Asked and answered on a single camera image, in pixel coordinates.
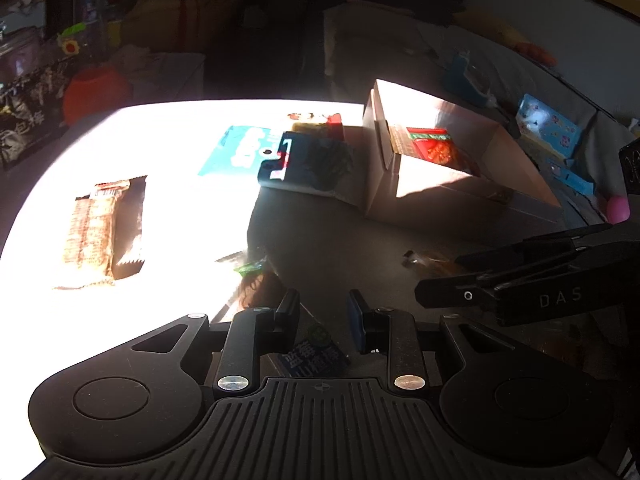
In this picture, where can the orange pillow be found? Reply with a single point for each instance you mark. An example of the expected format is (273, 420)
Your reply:
(537, 52)

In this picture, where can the pale cardboard box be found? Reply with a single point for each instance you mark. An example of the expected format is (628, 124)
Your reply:
(435, 182)

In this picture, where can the yellow sofa with red ribbon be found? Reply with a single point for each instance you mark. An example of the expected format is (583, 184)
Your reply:
(170, 22)

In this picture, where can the glass jar with black packets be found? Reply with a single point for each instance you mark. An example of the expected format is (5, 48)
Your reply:
(30, 110)

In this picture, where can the grey sofa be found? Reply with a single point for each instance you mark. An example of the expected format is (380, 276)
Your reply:
(380, 45)

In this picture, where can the yellow pillow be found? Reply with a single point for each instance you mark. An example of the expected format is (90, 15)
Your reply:
(490, 25)

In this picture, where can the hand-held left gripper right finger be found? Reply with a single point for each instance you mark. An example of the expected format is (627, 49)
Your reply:
(356, 320)

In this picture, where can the orange bowl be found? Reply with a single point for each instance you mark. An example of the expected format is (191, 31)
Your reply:
(95, 95)

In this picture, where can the amber candy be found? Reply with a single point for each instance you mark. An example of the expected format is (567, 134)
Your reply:
(430, 260)

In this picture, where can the pink ball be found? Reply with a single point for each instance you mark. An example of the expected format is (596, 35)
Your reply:
(617, 208)

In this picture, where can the brown biscuit packet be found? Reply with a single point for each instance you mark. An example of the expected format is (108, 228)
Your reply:
(90, 230)

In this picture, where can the dark snack packet blue label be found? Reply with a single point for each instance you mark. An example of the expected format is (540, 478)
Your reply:
(320, 355)

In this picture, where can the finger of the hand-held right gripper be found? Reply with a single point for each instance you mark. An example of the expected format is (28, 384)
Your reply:
(450, 294)
(490, 259)

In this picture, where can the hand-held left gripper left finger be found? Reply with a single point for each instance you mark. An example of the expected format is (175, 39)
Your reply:
(287, 312)

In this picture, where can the blue cartoon character card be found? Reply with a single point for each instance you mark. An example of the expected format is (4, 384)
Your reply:
(570, 175)

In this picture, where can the light blue snack packet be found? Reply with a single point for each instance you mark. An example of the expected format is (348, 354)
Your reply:
(235, 152)

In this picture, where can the cartoon sticker card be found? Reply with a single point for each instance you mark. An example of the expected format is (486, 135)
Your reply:
(547, 122)

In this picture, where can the red and yellow snack packet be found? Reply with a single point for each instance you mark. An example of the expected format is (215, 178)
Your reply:
(315, 120)

